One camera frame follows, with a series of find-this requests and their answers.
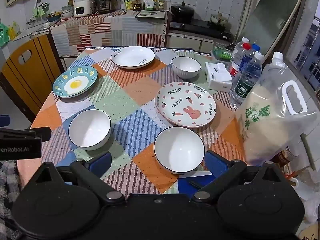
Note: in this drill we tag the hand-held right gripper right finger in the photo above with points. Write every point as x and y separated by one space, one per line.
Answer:
215 163

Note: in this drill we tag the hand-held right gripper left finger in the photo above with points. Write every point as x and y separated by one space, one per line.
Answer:
100 162

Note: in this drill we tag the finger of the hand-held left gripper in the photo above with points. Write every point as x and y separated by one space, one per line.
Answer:
41 133

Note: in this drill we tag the white bowl with dark rim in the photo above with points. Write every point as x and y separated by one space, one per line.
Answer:
90 128
178 150

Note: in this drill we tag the blue fried egg plate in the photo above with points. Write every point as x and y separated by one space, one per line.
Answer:
75 83

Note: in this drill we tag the pink rabbit print plate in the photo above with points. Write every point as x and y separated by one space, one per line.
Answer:
186 102

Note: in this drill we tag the white plate with black rim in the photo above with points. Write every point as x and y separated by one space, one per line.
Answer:
132 57

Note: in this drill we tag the black pen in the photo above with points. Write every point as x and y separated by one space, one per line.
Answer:
195 184

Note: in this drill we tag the blue booklet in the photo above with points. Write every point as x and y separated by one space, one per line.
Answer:
183 188

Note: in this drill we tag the yellow wooden chair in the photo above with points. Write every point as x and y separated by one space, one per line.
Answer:
30 80

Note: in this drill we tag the clear bag of rice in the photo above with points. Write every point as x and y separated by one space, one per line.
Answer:
270 125

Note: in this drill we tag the patchwork striped tablecloth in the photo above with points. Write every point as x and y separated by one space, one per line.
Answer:
135 90

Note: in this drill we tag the white tissue pack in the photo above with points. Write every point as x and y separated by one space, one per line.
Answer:
220 80

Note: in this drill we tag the green label water bottle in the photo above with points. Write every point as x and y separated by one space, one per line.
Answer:
246 82

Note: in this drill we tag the white ribbed bowl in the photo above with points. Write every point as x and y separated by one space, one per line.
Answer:
186 66

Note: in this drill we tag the red cap water bottle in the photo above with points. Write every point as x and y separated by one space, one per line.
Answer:
236 63

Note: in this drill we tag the green plastic bag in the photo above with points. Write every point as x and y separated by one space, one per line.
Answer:
3 35

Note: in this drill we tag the yellow dish soap bottle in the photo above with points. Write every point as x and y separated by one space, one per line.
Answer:
14 31

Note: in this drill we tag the blue cap water bottle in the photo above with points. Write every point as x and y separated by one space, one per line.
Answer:
247 59

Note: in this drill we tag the green plastic basket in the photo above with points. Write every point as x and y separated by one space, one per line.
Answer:
222 52

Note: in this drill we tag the blue bowl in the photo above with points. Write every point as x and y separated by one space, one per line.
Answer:
53 17

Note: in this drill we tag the white cap water bottle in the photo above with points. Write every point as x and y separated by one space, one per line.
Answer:
239 47

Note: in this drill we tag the patchwork counter cloth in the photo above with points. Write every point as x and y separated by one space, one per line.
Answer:
110 32

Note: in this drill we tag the green hanging cloth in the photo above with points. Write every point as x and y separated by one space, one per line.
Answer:
38 11

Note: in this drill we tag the white rice cooker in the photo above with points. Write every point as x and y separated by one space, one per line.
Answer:
82 8

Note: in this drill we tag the black gas stove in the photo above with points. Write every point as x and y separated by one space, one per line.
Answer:
200 28

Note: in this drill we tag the black pressure cooker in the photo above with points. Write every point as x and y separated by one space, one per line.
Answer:
107 3

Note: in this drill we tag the black wok with lid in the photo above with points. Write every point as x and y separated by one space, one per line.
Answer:
182 12

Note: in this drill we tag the grey metal panel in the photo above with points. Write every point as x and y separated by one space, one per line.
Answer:
272 17

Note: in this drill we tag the yellow seasoning bag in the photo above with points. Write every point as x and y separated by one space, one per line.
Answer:
129 3

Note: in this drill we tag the dark cutting board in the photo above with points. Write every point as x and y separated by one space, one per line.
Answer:
158 15

